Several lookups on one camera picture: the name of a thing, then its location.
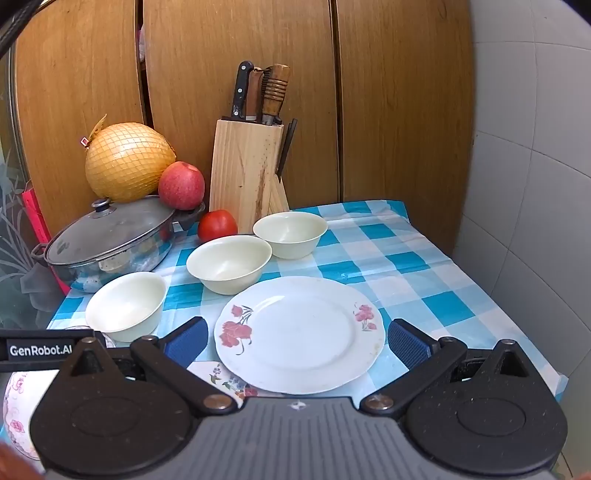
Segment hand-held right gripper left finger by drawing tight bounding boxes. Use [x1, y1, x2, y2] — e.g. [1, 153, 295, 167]
[59, 318, 239, 411]

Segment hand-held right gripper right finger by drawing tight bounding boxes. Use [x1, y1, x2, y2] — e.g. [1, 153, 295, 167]
[360, 318, 533, 414]

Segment small multicolour floral white plate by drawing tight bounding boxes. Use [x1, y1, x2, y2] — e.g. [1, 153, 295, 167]
[189, 361, 246, 402]

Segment pink floral white plate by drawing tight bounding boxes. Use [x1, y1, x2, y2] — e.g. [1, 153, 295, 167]
[2, 369, 52, 462]

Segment cream bowl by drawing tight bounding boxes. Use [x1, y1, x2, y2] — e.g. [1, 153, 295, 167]
[85, 271, 168, 343]
[252, 211, 328, 259]
[186, 234, 273, 295]

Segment large red floral white plate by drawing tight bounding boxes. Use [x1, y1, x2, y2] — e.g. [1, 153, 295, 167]
[213, 276, 386, 394]

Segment blue white checkered tablecloth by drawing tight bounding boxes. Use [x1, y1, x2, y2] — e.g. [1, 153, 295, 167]
[0, 199, 570, 480]

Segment etched glass door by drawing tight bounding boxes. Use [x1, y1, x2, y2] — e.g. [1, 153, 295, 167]
[0, 46, 63, 329]

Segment steel cooking pot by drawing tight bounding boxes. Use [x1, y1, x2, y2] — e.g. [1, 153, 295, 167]
[31, 202, 206, 294]

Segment red tomato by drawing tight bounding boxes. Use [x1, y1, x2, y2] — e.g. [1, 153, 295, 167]
[198, 209, 238, 243]

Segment red board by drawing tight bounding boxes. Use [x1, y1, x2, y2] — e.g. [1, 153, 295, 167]
[21, 188, 71, 296]

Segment glass pot lid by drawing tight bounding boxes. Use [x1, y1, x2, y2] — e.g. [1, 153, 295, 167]
[44, 196, 177, 267]

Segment red apple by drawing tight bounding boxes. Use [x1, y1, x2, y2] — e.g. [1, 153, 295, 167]
[158, 161, 206, 211]

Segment wooden knife block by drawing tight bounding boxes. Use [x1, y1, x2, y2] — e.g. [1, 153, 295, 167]
[209, 119, 291, 220]

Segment yellow netted pomelo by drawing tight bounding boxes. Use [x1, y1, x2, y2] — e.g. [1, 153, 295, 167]
[79, 114, 177, 204]

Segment brown handle knife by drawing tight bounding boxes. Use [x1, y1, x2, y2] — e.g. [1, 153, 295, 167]
[245, 68, 264, 122]

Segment black riveted handle knife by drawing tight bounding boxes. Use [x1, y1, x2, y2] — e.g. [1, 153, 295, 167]
[231, 61, 255, 119]

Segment dark handle knife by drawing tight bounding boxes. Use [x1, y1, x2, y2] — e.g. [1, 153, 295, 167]
[257, 67, 274, 125]

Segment ribbed wooden handle knife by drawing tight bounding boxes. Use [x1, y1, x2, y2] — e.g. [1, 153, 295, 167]
[263, 64, 291, 126]

